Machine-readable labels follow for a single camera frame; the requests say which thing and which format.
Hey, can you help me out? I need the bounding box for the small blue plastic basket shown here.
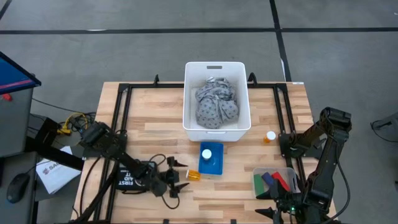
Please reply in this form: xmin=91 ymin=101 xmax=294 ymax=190
xmin=198 ymin=141 xmax=224 ymax=176

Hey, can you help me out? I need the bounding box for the black metal table frame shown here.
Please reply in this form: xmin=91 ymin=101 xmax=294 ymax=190
xmin=93 ymin=73 xmax=307 ymax=224

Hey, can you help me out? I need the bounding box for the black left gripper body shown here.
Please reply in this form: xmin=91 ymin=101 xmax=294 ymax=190
xmin=158 ymin=167 xmax=180 ymax=190

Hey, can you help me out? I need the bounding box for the grey cabinet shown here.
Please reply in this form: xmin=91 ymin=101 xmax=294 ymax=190
xmin=0 ymin=86 xmax=35 ymax=158

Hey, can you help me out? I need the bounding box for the red block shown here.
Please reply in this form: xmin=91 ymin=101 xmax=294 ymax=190
xmin=271 ymin=171 xmax=292 ymax=192

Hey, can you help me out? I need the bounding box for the white printed paper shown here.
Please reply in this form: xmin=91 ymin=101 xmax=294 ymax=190
xmin=35 ymin=145 xmax=82 ymax=195

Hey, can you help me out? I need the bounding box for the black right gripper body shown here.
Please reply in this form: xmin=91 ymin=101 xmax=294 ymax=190
xmin=270 ymin=186 xmax=301 ymax=224

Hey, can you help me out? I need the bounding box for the blue block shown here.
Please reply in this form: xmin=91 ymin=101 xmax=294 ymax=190
xmin=261 ymin=172 xmax=275 ymax=187

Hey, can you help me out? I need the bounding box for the black computer mouse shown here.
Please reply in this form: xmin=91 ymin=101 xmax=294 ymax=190
xmin=6 ymin=173 xmax=31 ymax=205

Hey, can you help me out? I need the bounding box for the black first aid kit pouch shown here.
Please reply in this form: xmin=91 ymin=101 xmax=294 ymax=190
xmin=115 ymin=161 xmax=158 ymax=193

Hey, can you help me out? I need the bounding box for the clear plastic bin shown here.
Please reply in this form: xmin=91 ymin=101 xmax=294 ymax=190
xmin=251 ymin=167 xmax=301 ymax=199

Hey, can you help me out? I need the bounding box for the yellow cable bundle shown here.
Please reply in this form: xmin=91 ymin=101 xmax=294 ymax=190
xmin=57 ymin=112 xmax=88 ymax=136

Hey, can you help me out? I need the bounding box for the grey patterned cloth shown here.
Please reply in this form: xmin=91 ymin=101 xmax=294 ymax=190
xmin=195 ymin=77 xmax=240 ymax=130

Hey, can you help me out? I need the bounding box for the green block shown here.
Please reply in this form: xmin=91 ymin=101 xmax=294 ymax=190
xmin=253 ymin=173 xmax=265 ymax=196

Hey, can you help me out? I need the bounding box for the tall white woven plastic basket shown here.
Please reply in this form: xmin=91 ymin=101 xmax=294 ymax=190
xmin=182 ymin=61 xmax=252 ymax=142

